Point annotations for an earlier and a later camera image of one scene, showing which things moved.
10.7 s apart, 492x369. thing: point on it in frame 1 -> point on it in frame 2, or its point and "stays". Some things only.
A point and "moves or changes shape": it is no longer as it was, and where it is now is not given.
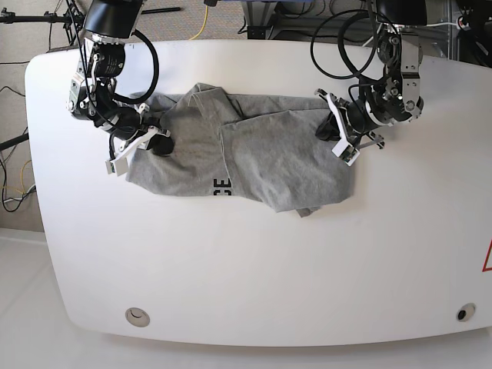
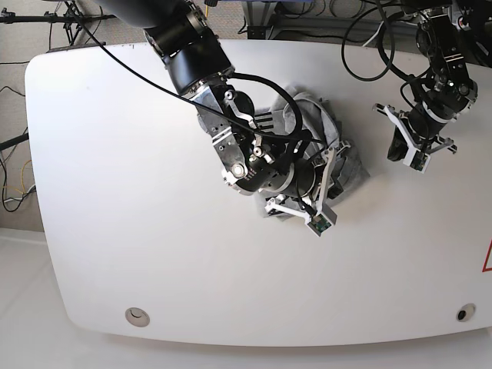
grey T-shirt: (268, 149) moves or changes shape
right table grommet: (466, 312) stays
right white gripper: (330, 131) -> (403, 147)
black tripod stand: (73, 20) stays
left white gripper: (161, 144) -> (323, 217)
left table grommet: (137, 317) stays
